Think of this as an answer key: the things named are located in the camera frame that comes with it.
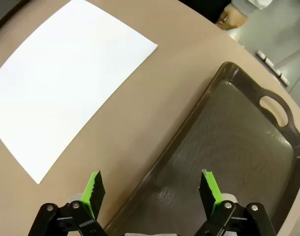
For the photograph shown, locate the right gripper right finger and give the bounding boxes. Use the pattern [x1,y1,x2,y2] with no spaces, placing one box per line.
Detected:
[194,169,276,236]

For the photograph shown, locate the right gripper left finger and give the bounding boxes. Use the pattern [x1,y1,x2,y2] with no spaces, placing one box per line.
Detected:
[28,169,109,236]

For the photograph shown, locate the person's left forearm grey sleeve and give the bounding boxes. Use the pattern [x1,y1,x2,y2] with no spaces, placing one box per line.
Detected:
[230,0,273,17]

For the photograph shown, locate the person's left hand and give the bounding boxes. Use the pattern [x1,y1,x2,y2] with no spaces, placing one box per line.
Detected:
[215,3,249,30]

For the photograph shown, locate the white A4 paper stack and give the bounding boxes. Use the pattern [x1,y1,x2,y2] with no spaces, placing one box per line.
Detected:
[0,0,158,185]

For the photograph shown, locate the white floor power strip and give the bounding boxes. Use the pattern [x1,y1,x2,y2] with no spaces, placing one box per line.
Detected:
[256,50,290,87]

